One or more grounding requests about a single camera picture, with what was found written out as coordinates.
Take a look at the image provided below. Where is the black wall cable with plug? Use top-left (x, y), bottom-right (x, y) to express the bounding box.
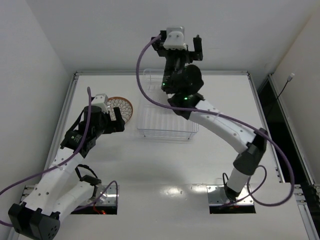
top-left (276, 72), bottom-right (296, 101)

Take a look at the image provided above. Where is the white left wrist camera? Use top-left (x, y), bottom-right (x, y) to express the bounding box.
top-left (91, 93), bottom-right (109, 114)

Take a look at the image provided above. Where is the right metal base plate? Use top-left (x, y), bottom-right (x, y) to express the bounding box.
top-left (206, 185), bottom-right (254, 207)

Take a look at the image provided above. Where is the small flower pattern plate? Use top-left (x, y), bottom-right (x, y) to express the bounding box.
top-left (107, 96), bottom-right (134, 123)

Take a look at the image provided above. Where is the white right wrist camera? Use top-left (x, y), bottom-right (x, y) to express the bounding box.
top-left (163, 26), bottom-right (187, 51)

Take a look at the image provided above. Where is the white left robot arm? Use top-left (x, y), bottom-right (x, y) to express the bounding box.
top-left (8, 105), bottom-right (125, 240)

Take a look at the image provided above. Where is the white wire dish rack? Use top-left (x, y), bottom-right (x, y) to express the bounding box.
top-left (137, 68), bottom-right (199, 141)

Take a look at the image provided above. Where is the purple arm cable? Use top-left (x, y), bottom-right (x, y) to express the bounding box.
top-left (0, 86), bottom-right (118, 228)
top-left (136, 34), bottom-right (295, 208)

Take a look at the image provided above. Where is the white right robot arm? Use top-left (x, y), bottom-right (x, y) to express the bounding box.
top-left (152, 27), bottom-right (267, 202)

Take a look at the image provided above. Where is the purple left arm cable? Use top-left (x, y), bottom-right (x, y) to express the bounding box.
top-left (0, 86), bottom-right (118, 228)

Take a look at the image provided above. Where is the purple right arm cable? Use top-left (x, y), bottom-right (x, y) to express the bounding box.
top-left (136, 34), bottom-right (295, 208)

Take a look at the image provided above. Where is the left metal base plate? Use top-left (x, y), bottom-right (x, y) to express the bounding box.
top-left (96, 184), bottom-right (119, 207)

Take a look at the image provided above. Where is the metal base plate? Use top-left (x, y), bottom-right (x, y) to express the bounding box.
top-left (96, 184), bottom-right (119, 207)
top-left (206, 185), bottom-right (254, 207)

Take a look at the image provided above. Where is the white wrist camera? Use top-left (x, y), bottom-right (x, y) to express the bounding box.
top-left (163, 26), bottom-right (187, 51)
top-left (91, 93), bottom-right (109, 114)

